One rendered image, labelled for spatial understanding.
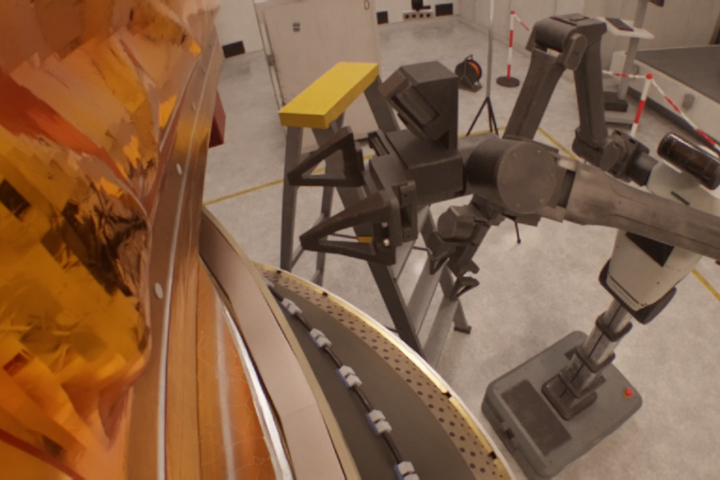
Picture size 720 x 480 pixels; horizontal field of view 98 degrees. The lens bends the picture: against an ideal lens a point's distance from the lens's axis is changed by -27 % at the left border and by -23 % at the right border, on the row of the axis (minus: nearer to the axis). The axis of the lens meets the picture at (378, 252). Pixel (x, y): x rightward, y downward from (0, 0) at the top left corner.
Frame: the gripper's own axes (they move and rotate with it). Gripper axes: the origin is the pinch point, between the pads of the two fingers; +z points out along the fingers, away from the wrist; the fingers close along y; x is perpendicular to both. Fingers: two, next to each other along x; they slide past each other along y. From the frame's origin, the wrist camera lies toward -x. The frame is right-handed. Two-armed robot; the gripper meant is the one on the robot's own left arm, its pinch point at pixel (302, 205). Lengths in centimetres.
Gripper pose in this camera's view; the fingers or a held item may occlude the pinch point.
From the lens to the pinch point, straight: 37.5
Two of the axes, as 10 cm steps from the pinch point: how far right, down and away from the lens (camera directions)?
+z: -9.6, 2.6, -1.3
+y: 2.8, 6.7, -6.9
